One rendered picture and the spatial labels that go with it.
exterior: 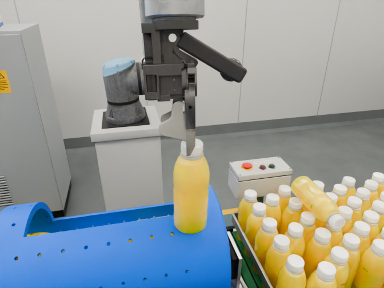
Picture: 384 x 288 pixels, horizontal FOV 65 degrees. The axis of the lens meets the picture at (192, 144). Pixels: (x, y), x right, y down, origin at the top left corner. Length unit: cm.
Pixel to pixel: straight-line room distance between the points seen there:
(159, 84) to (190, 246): 34
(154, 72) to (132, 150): 98
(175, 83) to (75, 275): 41
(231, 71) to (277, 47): 340
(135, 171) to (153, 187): 13
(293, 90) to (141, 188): 297
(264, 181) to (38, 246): 72
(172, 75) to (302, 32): 358
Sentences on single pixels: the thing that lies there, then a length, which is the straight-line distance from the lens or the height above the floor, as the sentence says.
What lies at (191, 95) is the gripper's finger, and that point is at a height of 151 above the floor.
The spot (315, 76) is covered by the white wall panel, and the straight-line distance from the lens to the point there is 424.
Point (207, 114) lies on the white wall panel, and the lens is 375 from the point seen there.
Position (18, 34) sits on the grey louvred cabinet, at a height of 143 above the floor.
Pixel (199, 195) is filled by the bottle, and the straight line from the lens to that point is 55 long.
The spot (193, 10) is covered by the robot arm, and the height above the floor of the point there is 163.
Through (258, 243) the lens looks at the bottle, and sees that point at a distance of 91.
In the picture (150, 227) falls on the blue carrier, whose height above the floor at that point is 122.
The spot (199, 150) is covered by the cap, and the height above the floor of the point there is 141.
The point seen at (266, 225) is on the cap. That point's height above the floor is 108.
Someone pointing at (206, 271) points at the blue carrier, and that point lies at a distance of 67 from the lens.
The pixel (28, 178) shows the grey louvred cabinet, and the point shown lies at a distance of 254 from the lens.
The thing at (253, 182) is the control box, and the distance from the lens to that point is 106.
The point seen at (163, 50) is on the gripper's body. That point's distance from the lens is 48.
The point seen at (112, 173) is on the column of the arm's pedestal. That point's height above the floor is 88.
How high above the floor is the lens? 165
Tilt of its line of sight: 27 degrees down
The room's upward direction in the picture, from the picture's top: straight up
